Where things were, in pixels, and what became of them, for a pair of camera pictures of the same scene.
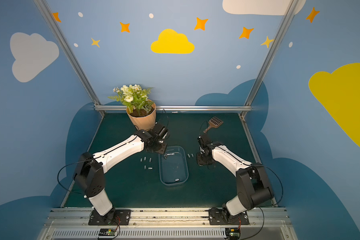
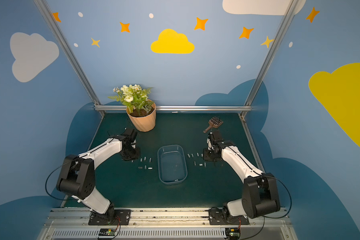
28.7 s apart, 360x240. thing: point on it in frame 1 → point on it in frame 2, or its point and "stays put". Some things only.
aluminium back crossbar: [181, 108] stays put
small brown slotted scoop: [214, 122] stays put
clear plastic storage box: [173, 168] stays put
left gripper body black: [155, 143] → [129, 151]
